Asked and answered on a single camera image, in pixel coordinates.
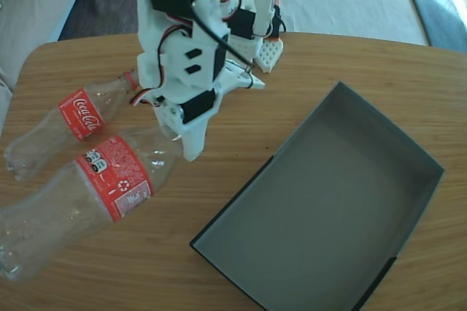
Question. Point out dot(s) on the beige sofa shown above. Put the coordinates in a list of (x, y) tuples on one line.
[(29, 15)]

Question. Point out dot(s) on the clear bottle script logo label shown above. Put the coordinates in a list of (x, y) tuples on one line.
[(80, 117)]

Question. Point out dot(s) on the clear bottle black seals label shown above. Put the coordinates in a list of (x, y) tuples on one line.
[(116, 176)]

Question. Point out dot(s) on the blue blanket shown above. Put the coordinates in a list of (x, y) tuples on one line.
[(438, 8)]

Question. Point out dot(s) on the grey cardboard box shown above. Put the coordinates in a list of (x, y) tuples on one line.
[(328, 198)]

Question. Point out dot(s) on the orange black clamp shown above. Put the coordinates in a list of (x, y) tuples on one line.
[(276, 22)]

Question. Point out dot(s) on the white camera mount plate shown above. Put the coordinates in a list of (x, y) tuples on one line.
[(237, 77)]

